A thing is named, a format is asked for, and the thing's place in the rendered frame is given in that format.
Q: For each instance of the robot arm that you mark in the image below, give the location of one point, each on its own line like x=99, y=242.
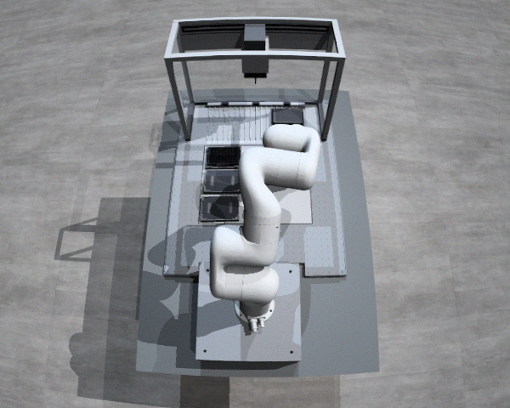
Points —
x=240, y=255

